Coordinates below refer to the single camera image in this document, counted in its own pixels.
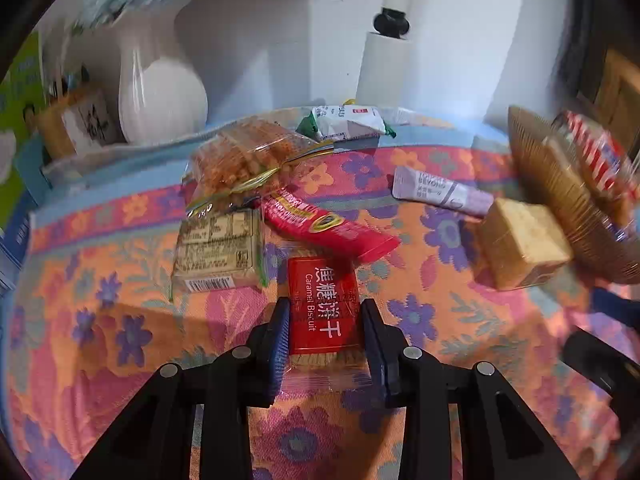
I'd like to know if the striped seal fried snack bag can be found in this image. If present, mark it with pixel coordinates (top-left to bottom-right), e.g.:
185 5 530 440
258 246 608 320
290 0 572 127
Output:
184 116 335 213

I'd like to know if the bunch of pens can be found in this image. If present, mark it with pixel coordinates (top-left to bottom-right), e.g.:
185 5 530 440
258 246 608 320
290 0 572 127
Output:
47 67 93 106

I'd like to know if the floral woven cloth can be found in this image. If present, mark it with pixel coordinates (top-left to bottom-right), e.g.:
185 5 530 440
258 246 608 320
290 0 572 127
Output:
0 105 640 480

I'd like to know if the red label fried snack bag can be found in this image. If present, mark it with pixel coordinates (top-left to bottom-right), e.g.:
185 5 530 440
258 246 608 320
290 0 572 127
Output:
552 110 638 226

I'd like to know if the beige cracker packet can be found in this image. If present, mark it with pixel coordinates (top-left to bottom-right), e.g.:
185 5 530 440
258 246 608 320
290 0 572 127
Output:
170 207 268 302

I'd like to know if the red long snack packet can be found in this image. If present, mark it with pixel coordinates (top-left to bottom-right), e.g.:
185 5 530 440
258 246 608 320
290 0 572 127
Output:
260 187 401 265

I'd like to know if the wooden pen holder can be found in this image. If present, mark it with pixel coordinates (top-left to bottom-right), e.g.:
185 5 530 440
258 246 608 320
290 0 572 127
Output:
35 85 123 158

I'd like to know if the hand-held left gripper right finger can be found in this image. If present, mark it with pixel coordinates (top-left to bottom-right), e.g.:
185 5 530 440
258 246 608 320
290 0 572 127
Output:
361 299 581 480

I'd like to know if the white cylinder with black knob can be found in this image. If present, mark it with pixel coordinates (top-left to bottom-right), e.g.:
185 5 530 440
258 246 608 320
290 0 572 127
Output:
360 6 412 111

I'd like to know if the red caramel biscuit packet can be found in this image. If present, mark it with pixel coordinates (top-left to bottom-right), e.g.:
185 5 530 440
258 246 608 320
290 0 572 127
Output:
277 245 383 398

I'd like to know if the woven wicker basket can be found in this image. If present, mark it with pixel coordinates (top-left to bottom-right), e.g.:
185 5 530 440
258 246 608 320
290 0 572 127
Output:
507 104 640 286

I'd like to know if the purple white stick packet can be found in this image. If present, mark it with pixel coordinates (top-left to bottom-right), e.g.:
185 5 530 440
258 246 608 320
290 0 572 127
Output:
391 166 496 218

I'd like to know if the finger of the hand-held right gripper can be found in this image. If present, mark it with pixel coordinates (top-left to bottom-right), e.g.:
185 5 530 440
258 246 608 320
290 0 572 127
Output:
560 327 640 411
592 287 640 323

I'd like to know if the brown wooden frame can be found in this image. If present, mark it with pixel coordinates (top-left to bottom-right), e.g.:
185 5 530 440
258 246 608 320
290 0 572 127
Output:
577 47 640 126

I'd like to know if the golden puffed rice cake packet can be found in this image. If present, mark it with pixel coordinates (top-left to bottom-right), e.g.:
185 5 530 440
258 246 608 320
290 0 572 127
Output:
474 198 575 292

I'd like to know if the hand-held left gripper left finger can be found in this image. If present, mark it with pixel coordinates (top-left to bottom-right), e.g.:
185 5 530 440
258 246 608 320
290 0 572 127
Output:
70 297 292 480

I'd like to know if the white green snack packet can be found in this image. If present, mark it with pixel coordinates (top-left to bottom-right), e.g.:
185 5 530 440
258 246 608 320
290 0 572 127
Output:
295 104 397 143

